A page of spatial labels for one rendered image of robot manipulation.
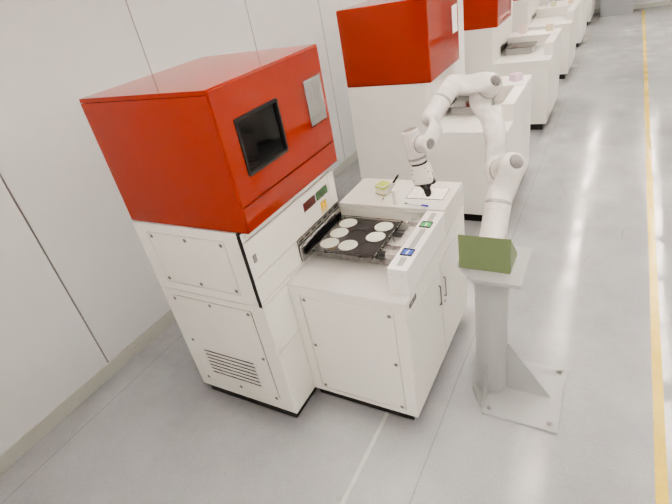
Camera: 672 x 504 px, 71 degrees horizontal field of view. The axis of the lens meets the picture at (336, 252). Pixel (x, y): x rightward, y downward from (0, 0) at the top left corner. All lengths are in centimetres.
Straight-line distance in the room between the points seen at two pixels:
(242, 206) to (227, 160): 20
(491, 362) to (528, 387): 27
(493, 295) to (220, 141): 140
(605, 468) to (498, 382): 59
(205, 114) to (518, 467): 206
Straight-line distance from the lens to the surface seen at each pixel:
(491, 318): 242
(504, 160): 226
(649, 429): 281
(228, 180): 191
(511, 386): 281
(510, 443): 261
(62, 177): 325
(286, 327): 242
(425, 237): 225
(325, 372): 266
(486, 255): 220
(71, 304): 337
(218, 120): 185
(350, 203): 267
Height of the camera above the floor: 210
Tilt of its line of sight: 31 degrees down
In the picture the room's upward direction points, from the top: 11 degrees counter-clockwise
